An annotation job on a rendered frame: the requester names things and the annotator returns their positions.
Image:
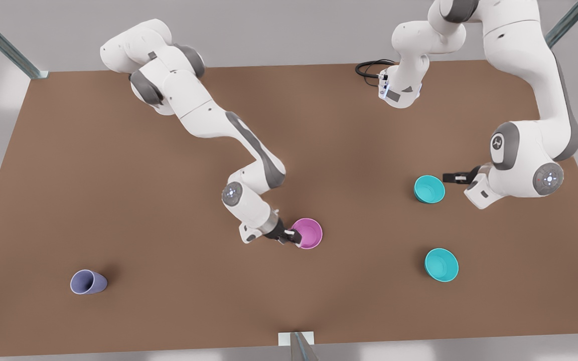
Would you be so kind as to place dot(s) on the silver frame post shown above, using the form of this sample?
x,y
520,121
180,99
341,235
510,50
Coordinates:
x,y
567,22
299,347
3,42

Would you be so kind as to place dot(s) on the pink bowl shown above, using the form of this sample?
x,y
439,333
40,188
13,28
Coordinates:
x,y
307,233

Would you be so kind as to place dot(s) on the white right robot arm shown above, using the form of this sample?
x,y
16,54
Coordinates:
x,y
203,118

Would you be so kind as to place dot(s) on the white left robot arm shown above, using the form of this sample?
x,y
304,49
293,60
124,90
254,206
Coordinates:
x,y
520,60

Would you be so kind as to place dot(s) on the teal blue bowl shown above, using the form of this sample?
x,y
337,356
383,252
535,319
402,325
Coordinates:
x,y
441,264
429,189

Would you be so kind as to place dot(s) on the lavender cup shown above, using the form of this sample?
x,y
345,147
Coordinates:
x,y
88,282

